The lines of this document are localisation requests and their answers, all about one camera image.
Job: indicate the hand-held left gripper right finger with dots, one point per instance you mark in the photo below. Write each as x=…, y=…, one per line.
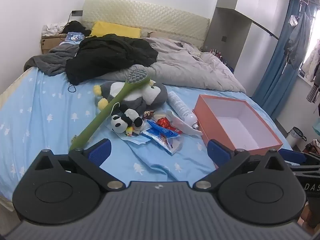
x=218, y=153

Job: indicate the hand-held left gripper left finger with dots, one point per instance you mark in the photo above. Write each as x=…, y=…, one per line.
x=100, y=152

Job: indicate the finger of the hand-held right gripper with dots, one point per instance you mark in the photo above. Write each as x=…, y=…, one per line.
x=292, y=156

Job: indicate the small panda plush toy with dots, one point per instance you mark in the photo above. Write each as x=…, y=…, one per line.
x=117, y=123

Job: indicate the orange cardboard box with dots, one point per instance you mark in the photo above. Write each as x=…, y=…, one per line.
x=207, y=121

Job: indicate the light blue face mask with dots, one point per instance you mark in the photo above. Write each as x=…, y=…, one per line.
x=136, y=140

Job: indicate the clear plastic bag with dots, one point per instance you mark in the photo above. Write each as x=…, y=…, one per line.
x=182, y=125

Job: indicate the clear plastic packet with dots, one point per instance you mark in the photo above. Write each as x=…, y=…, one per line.
x=166, y=143

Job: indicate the red snack packet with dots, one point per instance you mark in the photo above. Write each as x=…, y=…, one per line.
x=163, y=123

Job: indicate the white trash bin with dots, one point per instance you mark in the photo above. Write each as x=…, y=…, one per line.
x=295, y=137

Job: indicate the bags on floor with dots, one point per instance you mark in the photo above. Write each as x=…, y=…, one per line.
x=312, y=147

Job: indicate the dark brown snack packet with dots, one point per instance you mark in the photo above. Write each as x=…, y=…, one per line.
x=148, y=115

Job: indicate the white spray bottle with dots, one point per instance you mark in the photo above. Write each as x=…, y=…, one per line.
x=178, y=105

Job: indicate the striped black-white garment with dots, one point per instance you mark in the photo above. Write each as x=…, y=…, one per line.
x=313, y=93

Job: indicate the blue tree-patterned bed sheet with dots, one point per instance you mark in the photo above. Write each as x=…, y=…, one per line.
x=50, y=100

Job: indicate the blue curtain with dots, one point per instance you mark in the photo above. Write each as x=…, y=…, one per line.
x=270, y=80

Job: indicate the grey penguin plush toy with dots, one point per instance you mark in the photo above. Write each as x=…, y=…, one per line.
x=156, y=95

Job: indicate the grey duvet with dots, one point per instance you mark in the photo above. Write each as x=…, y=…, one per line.
x=187, y=65

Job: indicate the hanging white jacket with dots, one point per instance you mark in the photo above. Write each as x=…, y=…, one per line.
x=312, y=65

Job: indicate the black garment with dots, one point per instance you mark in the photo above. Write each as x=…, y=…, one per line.
x=105, y=55

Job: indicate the row of small bottles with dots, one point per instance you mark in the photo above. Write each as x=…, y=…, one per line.
x=216, y=53

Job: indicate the grey fleece blanket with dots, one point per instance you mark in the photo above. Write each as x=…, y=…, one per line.
x=50, y=63

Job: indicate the hanging grey-blue shirt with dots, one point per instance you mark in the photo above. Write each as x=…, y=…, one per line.
x=300, y=40

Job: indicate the blue tissue packet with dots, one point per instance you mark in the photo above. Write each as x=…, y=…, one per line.
x=74, y=37

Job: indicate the brown cardboard box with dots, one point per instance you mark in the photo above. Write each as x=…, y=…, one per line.
x=48, y=44

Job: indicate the yellow pillow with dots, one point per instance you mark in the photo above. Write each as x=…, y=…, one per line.
x=115, y=28

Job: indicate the black bag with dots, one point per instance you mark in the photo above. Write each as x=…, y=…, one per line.
x=75, y=26

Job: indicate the white crumpled cloth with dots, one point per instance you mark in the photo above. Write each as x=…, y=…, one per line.
x=51, y=28

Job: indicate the hanging white face mask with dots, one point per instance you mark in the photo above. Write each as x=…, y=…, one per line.
x=293, y=20

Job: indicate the beige quilted headboard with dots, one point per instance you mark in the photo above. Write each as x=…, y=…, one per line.
x=150, y=15

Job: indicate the black wall socket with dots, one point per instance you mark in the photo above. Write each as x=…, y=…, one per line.
x=76, y=13

